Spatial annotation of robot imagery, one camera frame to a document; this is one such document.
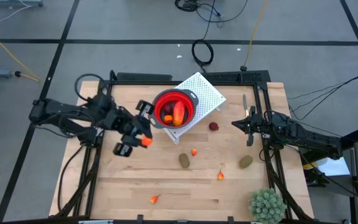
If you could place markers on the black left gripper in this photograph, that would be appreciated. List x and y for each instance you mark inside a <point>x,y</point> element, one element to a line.
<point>145,108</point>

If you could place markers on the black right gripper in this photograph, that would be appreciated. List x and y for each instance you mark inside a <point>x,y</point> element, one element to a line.
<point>251,112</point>

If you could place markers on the dark red toy pomegranate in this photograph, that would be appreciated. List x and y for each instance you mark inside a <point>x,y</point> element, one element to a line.
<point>213,126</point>

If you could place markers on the brown-green toy kiwi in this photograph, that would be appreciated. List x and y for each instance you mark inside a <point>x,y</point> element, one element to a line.
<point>184,160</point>
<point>246,161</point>

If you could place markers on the red collapsible colander bowl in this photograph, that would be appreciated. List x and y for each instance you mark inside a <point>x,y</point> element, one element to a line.
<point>160,104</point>

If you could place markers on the red-yellow toy mango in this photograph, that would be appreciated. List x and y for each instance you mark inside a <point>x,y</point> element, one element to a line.
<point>179,113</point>

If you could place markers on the small orange toy fruit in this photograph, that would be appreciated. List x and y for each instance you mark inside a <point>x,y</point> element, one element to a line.
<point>194,152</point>

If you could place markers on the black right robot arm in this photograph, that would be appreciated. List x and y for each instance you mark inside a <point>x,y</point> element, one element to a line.
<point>306,137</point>

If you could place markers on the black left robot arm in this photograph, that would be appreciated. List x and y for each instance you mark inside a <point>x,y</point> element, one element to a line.
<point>73,112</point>

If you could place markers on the black perforated panel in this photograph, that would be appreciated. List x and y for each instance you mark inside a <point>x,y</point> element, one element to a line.
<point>238,76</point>

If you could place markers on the white perforated riser shelf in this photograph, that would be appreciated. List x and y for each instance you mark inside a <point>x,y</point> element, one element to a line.
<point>207,93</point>

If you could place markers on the yellow item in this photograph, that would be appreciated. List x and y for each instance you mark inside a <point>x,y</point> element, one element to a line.
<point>309,165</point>

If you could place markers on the green artificial plant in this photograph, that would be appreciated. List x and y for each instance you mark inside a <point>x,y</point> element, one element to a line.
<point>267,207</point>

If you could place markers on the black floor stand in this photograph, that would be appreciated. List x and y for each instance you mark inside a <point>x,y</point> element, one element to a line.
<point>315,179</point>

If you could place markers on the white screen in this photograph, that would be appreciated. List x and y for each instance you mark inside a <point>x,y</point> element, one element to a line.
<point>334,168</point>

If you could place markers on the black diagonal bar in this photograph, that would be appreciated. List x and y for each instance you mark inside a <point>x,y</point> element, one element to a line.
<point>356,135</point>

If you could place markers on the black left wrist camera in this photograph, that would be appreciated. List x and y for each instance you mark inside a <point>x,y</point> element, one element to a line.
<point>128,124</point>

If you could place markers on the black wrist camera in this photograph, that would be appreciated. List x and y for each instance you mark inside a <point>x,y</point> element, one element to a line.
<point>261,124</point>
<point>128,124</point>

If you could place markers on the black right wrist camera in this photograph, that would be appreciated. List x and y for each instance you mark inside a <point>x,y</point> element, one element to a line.
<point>261,124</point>

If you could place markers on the black aluminium table frame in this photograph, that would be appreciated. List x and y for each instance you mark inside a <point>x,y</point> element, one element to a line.
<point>123,83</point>

